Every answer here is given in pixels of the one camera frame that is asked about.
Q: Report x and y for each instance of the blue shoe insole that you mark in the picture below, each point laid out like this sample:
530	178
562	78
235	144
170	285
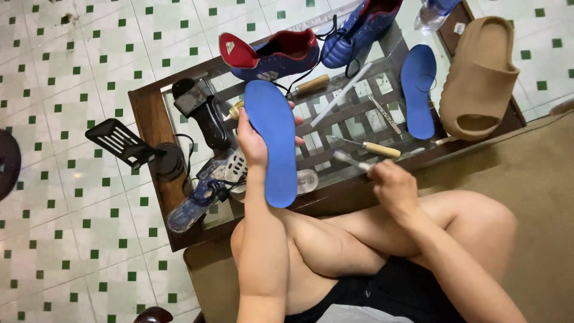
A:
418	89
273	143

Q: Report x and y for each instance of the grey shirt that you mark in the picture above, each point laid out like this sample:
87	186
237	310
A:
358	314

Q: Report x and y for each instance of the tan foam slide sandal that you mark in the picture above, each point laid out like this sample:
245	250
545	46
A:
480	80

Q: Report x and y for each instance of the dark round stool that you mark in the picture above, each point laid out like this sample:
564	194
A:
8	163

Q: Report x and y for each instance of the black slide sandal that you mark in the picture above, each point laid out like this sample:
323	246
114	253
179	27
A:
204	112

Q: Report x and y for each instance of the dark wooden knob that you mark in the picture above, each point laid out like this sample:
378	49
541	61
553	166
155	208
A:
153	316

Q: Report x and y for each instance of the white flat stick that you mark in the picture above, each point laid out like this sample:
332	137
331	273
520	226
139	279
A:
341	94

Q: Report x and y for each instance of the blue laced soccer shoe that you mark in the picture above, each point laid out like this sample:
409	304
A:
354	36

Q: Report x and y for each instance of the person's left leg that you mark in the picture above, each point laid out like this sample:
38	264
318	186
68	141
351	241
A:
323	246

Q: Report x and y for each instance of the person's right hand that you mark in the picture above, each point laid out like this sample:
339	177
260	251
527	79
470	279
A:
394	186

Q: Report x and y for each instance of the blue red soccer shoe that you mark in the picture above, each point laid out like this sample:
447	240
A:
273	56

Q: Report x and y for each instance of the black phone stand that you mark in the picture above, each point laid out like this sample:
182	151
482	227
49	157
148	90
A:
132	146

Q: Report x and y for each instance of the clear plastic water bottle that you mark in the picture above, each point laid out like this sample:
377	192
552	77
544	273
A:
432	13

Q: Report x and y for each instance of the tan sofa cushion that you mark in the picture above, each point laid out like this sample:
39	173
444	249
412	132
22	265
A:
538	188

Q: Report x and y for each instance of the person's right fingers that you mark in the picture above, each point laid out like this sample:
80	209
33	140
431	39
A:
379	175

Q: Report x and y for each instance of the person's left hand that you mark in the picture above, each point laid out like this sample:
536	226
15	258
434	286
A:
252	143

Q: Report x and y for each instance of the glass wooden coffee table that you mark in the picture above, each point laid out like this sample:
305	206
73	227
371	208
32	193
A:
157	134

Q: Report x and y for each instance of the person's leg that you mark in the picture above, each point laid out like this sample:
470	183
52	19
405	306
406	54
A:
475	220
323	246

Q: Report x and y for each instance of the small glue bottle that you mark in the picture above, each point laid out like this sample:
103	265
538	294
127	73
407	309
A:
235	110

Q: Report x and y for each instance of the black shorts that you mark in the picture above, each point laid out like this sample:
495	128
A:
394	291

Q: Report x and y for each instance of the worn blue shoe sole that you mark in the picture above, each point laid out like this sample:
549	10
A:
197	199

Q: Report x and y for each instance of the clear heel piece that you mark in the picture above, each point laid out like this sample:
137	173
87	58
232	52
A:
307	181

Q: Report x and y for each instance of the white brush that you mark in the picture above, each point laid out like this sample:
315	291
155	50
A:
352	160

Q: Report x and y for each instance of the person's right leg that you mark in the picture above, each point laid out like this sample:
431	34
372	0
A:
475	220

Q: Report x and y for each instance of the white studded sole plate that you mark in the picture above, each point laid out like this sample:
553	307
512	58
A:
236	170

